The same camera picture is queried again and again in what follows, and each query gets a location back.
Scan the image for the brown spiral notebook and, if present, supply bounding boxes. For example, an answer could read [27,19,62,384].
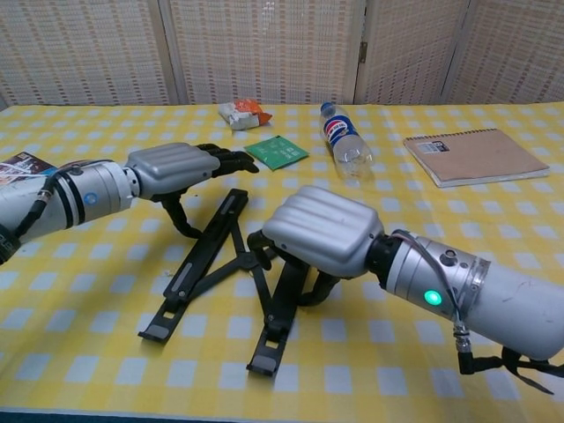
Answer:
[403,128,551,189]

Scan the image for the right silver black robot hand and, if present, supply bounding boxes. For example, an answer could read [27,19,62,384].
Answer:
[246,184,384,308]

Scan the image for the clear Pepsi plastic bottle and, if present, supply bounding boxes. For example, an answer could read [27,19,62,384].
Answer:
[320,101,375,181]

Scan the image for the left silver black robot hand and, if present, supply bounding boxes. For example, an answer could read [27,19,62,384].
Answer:
[124,142,260,239]

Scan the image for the black folding laptop stand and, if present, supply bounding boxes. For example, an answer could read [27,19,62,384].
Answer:
[137,188,301,377]

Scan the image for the yellow white checked tablecloth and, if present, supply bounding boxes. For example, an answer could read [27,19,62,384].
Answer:
[0,103,564,419]

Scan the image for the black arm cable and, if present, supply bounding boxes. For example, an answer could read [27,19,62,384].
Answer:
[11,174,58,241]
[452,323,564,396]

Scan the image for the orange white snack packet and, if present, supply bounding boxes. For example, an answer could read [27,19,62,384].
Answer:
[218,99,273,131]

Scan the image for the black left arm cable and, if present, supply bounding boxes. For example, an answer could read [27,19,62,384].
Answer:
[11,174,58,241]

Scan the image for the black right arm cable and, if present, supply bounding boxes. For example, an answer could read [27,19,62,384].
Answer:
[452,323,564,396]

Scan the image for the blue brown noodle package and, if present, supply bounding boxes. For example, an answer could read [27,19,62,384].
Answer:
[0,152,58,186]

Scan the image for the green square sachet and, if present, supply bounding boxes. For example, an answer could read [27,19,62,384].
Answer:
[243,136,310,172]

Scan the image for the woven bamboo folding screen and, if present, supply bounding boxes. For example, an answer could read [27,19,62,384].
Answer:
[0,0,564,107]

